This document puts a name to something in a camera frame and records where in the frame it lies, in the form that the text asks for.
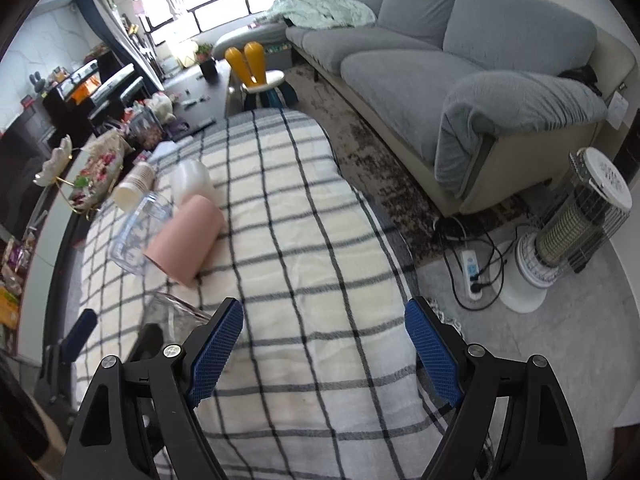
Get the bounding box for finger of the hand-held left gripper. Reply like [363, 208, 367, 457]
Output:
[125, 322, 167, 367]
[58, 308, 99, 367]

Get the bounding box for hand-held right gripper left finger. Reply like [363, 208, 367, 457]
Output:
[61, 297, 245, 480]

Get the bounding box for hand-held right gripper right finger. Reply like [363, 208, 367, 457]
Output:
[404, 296, 587, 480]

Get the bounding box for pink cup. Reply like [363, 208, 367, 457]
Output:
[142, 195, 226, 288]

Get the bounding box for clear glass cup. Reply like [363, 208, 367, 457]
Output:
[144, 291, 213, 345]

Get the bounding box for translucent white cup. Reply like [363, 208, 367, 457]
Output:
[169, 159, 217, 207]

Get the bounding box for colourful snack packets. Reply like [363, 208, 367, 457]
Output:
[0, 236, 37, 330]

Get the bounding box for white power strip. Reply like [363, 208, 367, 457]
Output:
[460, 247, 487, 302]

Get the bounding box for clear glass container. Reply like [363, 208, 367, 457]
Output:
[109, 192, 173, 278]

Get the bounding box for white plaid blanket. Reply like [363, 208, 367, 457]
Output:
[70, 107, 496, 480]

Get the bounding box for stack of paper cups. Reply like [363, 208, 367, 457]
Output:
[111, 161, 157, 212]

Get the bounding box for white cage heater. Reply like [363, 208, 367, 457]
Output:
[499, 147, 634, 314]

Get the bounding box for brown patterned rug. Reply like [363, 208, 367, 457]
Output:
[290, 62, 533, 263]

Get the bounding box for clear snack jar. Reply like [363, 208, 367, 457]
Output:
[126, 102, 167, 152]

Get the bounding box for black keyboard stand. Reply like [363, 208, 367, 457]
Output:
[42, 62, 147, 128]

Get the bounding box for potted plant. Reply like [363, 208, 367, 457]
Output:
[194, 43, 219, 80]

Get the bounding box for yellow rabbit-ear chair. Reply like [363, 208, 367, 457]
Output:
[224, 42, 299, 111]

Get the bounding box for grey sofa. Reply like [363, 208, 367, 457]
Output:
[212, 0, 631, 217]

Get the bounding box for blue curtain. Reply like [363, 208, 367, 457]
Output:
[75, 0, 167, 95]

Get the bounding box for black item on sofa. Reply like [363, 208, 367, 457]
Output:
[559, 64, 602, 95]

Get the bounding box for pale green blanket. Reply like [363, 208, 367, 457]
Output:
[270, 0, 377, 31]

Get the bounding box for black power cable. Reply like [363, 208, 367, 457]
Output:
[431, 214, 507, 309]

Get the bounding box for gold-wire candy tray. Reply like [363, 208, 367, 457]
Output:
[62, 130, 135, 222]

